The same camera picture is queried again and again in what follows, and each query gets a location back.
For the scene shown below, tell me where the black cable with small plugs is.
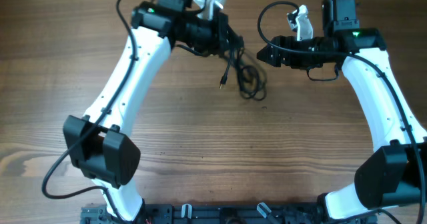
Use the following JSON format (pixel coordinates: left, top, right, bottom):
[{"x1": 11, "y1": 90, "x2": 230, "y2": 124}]
[{"x1": 230, "y1": 33, "x2": 268, "y2": 101}]

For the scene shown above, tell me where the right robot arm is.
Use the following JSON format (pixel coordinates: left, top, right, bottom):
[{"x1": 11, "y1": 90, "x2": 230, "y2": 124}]
[{"x1": 257, "y1": 0, "x2": 426, "y2": 223}]

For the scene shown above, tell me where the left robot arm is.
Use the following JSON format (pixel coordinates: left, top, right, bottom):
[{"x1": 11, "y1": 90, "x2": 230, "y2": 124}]
[{"x1": 63, "y1": 0, "x2": 237, "y2": 223}]

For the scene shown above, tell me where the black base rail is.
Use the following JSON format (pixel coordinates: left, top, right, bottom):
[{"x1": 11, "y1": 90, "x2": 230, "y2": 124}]
[{"x1": 79, "y1": 202, "x2": 330, "y2": 224}]

